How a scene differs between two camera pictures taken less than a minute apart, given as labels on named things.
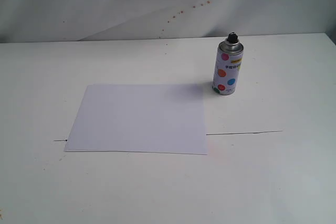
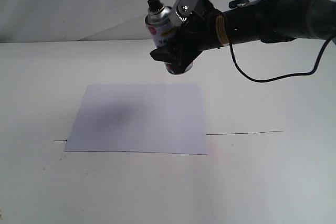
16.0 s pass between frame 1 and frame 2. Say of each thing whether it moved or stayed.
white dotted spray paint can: moved
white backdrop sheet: stayed
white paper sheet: stayed
